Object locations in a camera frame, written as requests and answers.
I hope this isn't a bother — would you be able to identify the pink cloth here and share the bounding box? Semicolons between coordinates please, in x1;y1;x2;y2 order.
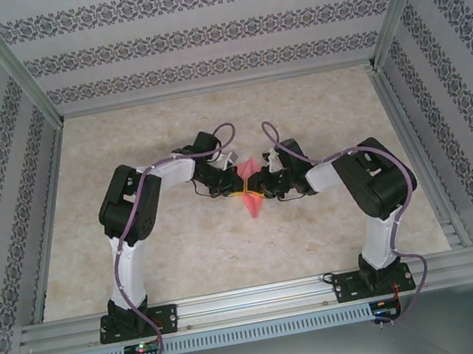
233;157;268;221

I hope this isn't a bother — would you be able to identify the thin aluminium rear bar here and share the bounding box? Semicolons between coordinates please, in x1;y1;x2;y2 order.
56;54;376;122

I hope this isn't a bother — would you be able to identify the small dark circuit board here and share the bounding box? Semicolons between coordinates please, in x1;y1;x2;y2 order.
371;303;404;321

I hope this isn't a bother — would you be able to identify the circuit board with green light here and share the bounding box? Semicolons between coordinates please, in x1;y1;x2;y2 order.
123;340;163;354

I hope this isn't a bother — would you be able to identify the thin black left gripper cable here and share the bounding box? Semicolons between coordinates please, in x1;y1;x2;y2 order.
191;174;228;203

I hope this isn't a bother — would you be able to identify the aluminium mounting rail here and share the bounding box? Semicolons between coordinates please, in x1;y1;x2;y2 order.
13;248;473;354

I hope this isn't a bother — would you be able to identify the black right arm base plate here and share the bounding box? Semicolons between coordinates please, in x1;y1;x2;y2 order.
330;260;419;306

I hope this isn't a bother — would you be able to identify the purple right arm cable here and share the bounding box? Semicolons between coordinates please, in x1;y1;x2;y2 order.
259;98;442;341

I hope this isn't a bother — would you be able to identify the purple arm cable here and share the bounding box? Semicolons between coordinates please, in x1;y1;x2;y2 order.
92;121;276;354
259;98;442;341

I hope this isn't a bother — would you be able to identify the slotted grey cable duct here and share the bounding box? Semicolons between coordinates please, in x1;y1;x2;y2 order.
61;302;375;354

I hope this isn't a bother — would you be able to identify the aluminium side rail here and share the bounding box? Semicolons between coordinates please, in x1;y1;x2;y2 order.
371;58;473;259
0;121;97;325

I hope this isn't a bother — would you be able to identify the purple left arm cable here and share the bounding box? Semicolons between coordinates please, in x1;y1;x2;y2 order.
92;121;276;354

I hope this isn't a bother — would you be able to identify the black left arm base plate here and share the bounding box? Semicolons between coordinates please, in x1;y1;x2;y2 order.
97;302;183;347

